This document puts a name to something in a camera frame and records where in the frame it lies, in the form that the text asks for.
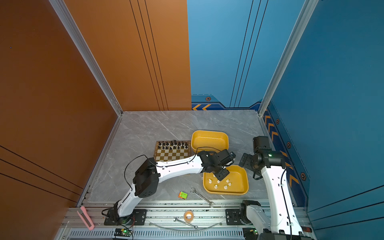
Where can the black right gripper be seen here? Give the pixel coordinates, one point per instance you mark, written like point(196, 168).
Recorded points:
point(248, 157)

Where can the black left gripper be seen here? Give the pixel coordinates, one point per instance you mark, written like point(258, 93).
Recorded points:
point(222, 176)

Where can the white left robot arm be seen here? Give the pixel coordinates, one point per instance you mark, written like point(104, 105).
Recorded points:
point(151, 173)

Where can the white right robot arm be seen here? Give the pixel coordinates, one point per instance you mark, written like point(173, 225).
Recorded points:
point(283, 223)

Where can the wooden chess board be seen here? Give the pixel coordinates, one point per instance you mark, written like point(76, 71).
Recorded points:
point(168, 151)

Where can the green circuit board left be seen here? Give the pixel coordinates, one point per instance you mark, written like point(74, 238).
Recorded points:
point(123, 234)

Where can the yellow tray far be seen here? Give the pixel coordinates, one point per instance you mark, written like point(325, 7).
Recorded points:
point(209, 141)

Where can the yellow tray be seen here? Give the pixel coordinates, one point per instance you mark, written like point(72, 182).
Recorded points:
point(236, 183)
point(209, 141)

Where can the yellow tray near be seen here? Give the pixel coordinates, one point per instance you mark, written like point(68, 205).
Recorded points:
point(236, 183)

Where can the silver wrench on table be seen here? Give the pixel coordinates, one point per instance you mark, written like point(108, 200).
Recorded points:
point(194, 192)

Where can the green orange small cube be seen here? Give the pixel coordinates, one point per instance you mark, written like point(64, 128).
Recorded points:
point(183, 195)

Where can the tape roll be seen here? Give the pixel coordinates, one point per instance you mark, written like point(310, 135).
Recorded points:
point(188, 216)

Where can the pink utility knife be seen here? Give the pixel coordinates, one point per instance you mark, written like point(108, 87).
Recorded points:
point(84, 216)

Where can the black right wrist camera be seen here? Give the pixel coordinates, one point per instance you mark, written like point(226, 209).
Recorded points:
point(261, 143)

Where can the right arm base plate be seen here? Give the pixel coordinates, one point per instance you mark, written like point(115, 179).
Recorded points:
point(233, 217)

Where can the silver wrench on rail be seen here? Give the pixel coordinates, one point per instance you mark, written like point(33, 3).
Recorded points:
point(186, 223)

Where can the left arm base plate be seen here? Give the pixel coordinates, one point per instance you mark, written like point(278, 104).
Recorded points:
point(137, 218)

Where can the aluminium corner post left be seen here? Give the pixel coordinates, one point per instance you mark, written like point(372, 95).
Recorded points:
point(74, 32)

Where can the aluminium corner post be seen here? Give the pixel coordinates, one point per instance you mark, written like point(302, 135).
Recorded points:
point(295, 37)
point(74, 32)

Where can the aluminium corner post right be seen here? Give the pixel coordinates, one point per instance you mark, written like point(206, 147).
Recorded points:
point(295, 37)

